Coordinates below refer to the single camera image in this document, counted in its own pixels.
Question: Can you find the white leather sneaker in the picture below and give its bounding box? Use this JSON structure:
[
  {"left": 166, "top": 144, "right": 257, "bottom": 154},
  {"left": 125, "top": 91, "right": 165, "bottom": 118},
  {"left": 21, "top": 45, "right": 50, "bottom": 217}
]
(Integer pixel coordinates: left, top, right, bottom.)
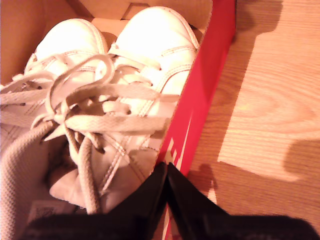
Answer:
[
  {"left": 0, "top": 6, "right": 201, "bottom": 240},
  {"left": 0, "top": 18, "right": 109, "bottom": 131}
]

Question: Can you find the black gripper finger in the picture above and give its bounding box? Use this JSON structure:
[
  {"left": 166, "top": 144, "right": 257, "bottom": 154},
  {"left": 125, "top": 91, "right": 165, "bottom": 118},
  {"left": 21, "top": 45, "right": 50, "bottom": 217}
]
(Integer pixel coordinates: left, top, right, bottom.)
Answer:
[
  {"left": 166, "top": 161, "right": 228, "bottom": 240},
  {"left": 108, "top": 161, "right": 168, "bottom": 240}
]

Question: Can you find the red Nike shoebox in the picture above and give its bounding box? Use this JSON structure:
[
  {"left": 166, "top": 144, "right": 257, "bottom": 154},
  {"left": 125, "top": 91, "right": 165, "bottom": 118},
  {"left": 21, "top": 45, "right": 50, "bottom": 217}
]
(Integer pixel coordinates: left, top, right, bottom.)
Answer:
[{"left": 0, "top": 0, "right": 237, "bottom": 240}]

